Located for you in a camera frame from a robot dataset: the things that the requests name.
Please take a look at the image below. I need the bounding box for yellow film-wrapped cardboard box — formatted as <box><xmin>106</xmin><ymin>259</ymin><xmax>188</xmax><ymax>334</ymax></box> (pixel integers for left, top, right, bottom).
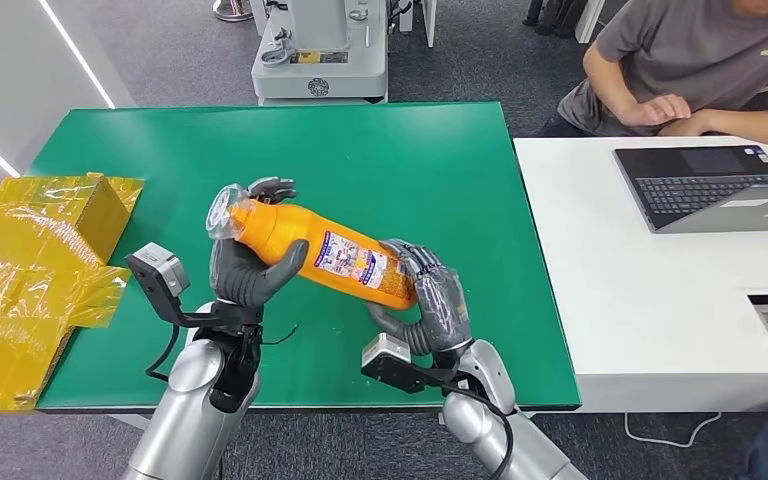
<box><xmin>0</xmin><ymin>173</ymin><xmax>147</xmax><ymax>412</ymax></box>

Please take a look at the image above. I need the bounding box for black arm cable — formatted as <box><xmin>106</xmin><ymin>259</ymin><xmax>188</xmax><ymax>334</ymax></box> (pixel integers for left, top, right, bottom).
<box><xmin>440</xmin><ymin>380</ymin><xmax>514</xmax><ymax>480</ymax></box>
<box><xmin>144</xmin><ymin>323</ymin><xmax>181</xmax><ymax>384</ymax></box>

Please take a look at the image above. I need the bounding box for white desk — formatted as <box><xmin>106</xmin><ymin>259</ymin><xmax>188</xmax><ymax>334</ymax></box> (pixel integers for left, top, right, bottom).
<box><xmin>513</xmin><ymin>137</ymin><xmax>768</xmax><ymax>413</ymax></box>

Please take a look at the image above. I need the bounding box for chrome round stand base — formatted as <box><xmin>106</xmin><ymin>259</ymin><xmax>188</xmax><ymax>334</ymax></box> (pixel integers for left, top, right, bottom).
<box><xmin>212</xmin><ymin>0</ymin><xmax>255</xmax><ymax>25</ymax></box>

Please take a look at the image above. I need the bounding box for dark grey laptop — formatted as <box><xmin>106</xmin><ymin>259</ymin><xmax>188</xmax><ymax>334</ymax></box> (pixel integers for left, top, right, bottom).
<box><xmin>613</xmin><ymin>145</ymin><xmax>768</xmax><ymax>234</ymax></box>

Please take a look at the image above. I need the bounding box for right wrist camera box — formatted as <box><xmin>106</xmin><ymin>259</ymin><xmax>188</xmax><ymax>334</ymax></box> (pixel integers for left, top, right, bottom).
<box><xmin>360</xmin><ymin>333</ymin><xmax>455</xmax><ymax>395</ymax></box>

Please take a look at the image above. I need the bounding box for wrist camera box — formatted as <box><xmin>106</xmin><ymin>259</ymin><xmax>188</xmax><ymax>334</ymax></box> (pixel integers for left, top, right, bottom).
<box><xmin>360</xmin><ymin>333</ymin><xmax>455</xmax><ymax>395</ymax></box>
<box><xmin>124</xmin><ymin>242</ymin><xmax>220</xmax><ymax>329</ymax></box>

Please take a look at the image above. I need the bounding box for white floor cable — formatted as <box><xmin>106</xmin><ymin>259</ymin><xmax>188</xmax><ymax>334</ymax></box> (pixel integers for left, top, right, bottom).
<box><xmin>624</xmin><ymin>411</ymin><xmax>723</xmax><ymax>450</ymax></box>

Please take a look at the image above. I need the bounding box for white furniture leg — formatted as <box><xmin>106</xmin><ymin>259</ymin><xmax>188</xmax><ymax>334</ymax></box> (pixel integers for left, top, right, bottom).
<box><xmin>574</xmin><ymin>0</ymin><xmax>607</xmax><ymax>45</ymax></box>

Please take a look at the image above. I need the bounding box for person's hand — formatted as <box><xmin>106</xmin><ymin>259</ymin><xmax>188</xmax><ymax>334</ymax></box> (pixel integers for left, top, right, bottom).
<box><xmin>619</xmin><ymin>93</ymin><xmax>692</xmax><ymax>128</ymax></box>
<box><xmin>658</xmin><ymin>113</ymin><xmax>703</xmax><ymax>138</ymax></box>

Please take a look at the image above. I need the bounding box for white table foot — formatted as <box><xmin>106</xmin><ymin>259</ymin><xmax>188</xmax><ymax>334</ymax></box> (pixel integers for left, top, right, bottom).
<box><xmin>108</xmin><ymin>413</ymin><xmax>153</xmax><ymax>432</ymax></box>

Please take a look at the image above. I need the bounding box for black chair base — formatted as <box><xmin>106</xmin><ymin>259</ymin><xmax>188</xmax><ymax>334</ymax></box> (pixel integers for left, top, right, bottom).
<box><xmin>523</xmin><ymin>0</ymin><xmax>587</xmax><ymax>38</ymax></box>

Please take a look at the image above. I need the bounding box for green table mat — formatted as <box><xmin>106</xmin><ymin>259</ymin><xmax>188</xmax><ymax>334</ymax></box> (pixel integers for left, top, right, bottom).
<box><xmin>29</xmin><ymin>102</ymin><xmax>581</xmax><ymax>411</ymax></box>

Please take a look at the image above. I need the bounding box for white machine base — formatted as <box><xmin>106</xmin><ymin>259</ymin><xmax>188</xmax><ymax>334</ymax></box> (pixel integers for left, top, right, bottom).
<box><xmin>252</xmin><ymin>0</ymin><xmax>390</xmax><ymax>107</ymax></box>

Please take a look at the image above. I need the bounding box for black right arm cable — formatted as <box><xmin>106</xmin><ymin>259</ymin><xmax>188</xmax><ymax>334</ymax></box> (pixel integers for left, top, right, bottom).
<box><xmin>440</xmin><ymin>380</ymin><xmax>514</xmax><ymax>480</ymax></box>

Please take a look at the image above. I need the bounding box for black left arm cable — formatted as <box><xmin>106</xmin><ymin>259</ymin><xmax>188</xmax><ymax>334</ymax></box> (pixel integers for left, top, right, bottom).
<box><xmin>144</xmin><ymin>323</ymin><xmax>181</xmax><ymax>384</ymax></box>

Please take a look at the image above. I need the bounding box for person's left hand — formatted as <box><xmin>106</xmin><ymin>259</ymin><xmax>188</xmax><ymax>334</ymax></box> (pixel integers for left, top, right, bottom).
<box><xmin>658</xmin><ymin>113</ymin><xmax>703</xmax><ymax>138</ymax></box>

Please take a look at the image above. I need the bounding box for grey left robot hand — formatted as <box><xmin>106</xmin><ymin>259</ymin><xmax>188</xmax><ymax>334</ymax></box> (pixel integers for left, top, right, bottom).
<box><xmin>208</xmin><ymin>176</ymin><xmax>310</xmax><ymax>309</ymax></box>

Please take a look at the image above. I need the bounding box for person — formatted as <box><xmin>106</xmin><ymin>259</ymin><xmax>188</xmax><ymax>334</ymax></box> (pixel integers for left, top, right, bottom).
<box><xmin>539</xmin><ymin>0</ymin><xmax>768</xmax><ymax>150</ymax></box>

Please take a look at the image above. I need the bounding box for orange plastic bottle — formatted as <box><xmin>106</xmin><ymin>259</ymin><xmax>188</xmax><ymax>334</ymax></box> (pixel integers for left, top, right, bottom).
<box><xmin>205</xmin><ymin>184</ymin><xmax>420</xmax><ymax>311</ymax></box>

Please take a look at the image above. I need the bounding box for person's right hand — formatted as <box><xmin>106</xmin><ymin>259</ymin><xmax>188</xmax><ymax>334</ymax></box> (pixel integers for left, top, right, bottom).
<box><xmin>619</xmin><ymin>93</ymin><xmax>692</xmax><ymax>128</ymax></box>

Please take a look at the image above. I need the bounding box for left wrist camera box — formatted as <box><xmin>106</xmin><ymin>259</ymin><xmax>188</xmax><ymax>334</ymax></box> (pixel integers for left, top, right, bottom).
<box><xmin>124</xmin><ymin>242</ymin><xmax>220</xmax><ymax>329</ymax></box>

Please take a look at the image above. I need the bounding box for white upright panel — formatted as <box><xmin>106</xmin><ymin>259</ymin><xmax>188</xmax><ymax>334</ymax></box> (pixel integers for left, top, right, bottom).
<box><xmin>421</xmin><ymin>0</ymin><xmax>438</xmax><ymax>50</ymax></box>

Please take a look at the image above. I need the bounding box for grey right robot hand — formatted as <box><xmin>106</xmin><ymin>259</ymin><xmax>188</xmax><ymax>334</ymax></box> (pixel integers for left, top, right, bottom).
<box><xmin>365</xmin><ymin>238</ymin><xmax>475</xmax><ymax>357</ymax></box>

